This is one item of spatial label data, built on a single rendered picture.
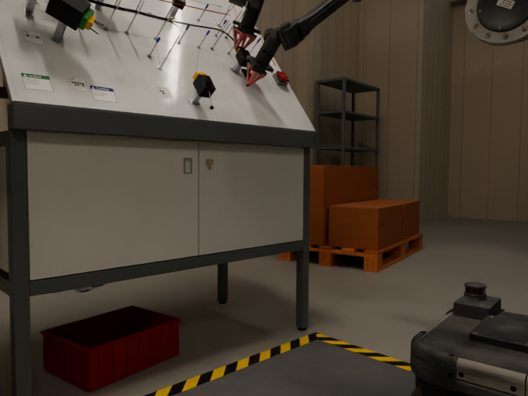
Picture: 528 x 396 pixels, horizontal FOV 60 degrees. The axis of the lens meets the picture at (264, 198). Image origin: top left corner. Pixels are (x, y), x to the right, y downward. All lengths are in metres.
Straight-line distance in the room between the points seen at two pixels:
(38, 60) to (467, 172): 6.90
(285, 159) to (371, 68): 5.28
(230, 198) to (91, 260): 0.55
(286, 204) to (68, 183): 0.89
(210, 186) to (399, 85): 5.43
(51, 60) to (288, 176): 0.97
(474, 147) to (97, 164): 6.77
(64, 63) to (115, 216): 0.47
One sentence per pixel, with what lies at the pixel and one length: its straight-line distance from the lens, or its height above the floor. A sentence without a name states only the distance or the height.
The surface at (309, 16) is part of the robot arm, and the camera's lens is 1.81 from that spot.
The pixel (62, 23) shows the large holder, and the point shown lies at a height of 1.12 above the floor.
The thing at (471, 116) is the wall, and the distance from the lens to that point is 7.77.
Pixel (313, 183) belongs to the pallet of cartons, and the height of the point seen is 0.61.
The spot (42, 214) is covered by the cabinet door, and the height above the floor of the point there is 0.58.
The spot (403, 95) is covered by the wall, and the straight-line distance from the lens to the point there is 6.81.
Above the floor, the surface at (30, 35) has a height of 1.08.
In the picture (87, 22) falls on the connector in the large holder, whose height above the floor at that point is 1.11.
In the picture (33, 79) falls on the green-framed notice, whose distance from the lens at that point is 1.40.
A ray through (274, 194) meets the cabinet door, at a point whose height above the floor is 0.61.
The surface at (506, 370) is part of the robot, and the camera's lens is 1.27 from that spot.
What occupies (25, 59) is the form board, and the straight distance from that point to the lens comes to 1.45.
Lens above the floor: 0.70
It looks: 3 degrees down
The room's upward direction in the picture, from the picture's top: straight up
